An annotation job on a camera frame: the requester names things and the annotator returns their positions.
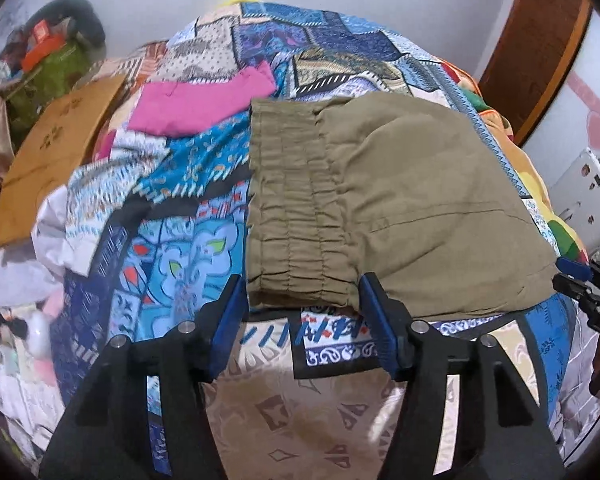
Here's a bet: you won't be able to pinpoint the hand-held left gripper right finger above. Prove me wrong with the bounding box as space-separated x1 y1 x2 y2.
358 273 567 480

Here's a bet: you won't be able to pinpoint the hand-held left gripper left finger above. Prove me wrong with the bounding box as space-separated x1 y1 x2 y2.
38 274 249 480

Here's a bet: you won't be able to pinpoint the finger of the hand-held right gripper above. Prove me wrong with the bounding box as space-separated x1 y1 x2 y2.
553 257 600 301

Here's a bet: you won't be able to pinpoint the olive green pants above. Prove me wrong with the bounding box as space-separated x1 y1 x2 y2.
244 91 561 319

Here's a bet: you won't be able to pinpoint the blue patchwork printed bedsheet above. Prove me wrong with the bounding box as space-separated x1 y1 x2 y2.
45 2 576 478

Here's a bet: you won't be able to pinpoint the multicolour blanket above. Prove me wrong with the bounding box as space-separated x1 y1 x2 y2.
440 58 589 266

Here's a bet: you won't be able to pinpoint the white patterned cloth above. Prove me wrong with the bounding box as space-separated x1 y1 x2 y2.
0 130 171 306

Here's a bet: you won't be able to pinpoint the pink cloth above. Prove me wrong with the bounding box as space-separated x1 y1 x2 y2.
128 61 276 137

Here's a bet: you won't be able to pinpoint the brown cardboard box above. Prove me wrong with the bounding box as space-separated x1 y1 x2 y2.
0 73 129 249

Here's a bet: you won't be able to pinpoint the green bag with clutter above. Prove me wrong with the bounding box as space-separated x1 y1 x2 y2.
0 0 107 131

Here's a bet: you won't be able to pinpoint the brown wooden door frame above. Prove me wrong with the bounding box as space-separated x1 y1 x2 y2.
478 0 594 147

